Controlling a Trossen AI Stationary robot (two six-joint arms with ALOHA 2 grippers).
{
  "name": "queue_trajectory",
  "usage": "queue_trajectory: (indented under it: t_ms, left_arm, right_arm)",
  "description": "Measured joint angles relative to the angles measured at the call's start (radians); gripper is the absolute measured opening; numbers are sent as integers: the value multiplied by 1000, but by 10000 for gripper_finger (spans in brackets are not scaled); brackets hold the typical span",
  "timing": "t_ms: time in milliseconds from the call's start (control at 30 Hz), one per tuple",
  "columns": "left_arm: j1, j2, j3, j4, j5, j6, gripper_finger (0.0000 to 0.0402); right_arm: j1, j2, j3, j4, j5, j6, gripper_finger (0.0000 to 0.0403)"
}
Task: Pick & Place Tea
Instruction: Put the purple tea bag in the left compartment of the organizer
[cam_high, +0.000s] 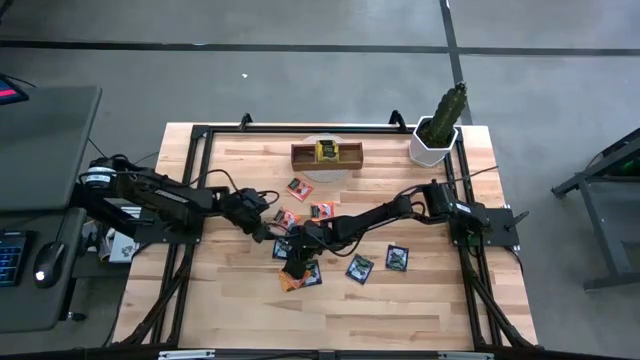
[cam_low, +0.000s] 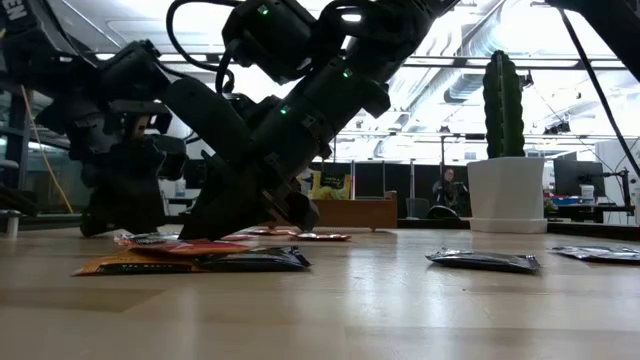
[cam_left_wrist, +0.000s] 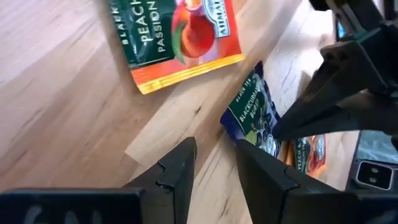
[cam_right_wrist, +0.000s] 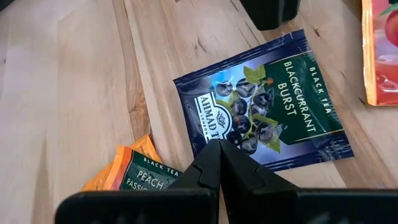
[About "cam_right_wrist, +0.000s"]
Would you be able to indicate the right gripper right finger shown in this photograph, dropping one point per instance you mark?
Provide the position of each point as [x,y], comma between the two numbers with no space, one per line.
[248,186]

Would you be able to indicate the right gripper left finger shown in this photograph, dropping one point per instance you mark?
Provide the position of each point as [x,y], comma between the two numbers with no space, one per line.
[199,180]

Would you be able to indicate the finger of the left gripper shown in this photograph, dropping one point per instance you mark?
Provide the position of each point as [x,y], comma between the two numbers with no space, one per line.
[261,14]
[290,9]

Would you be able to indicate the dark blue blackcurrant tea packet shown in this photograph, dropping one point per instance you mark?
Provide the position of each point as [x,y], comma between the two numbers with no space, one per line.
[280,102]

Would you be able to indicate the orange tea packet barcode side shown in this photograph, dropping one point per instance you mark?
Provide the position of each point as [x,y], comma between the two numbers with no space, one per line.
[144,147]

